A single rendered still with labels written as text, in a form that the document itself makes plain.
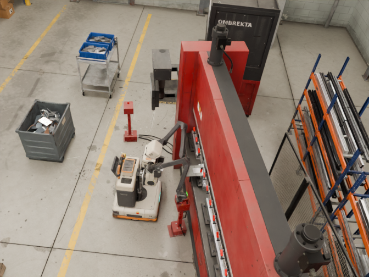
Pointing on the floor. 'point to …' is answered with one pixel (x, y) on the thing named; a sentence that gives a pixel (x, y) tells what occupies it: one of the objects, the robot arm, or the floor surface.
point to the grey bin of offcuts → (46, 131)
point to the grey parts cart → (99, 71)
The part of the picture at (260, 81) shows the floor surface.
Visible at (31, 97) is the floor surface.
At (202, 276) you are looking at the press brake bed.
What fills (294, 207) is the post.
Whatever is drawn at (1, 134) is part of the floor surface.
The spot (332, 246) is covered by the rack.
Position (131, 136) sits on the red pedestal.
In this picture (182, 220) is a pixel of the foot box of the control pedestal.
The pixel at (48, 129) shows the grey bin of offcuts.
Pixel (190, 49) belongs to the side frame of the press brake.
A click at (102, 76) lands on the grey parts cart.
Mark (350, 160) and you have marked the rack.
